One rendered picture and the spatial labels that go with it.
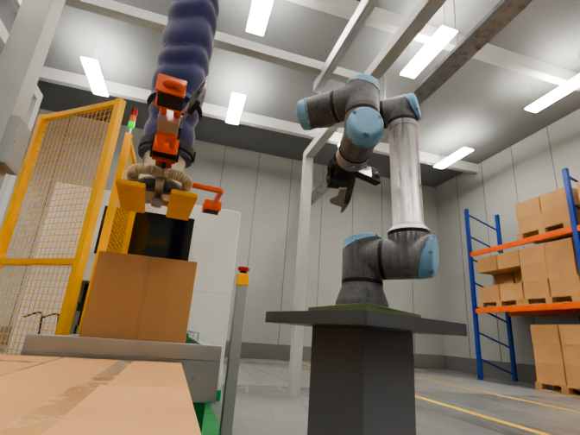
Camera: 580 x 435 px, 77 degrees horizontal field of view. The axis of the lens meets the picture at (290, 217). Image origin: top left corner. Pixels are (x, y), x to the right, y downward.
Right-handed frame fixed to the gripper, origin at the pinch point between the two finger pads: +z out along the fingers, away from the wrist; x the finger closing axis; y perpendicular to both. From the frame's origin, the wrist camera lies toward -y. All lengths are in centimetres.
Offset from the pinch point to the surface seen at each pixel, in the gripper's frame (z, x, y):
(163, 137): -6, -11, 61
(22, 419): -51, 65, 53
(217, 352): 51, 50, 40
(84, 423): -50, 65, 45
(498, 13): 174, -365, -228
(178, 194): 17, -2, 59
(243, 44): 143, -229, 65
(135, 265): 46, 19, 79
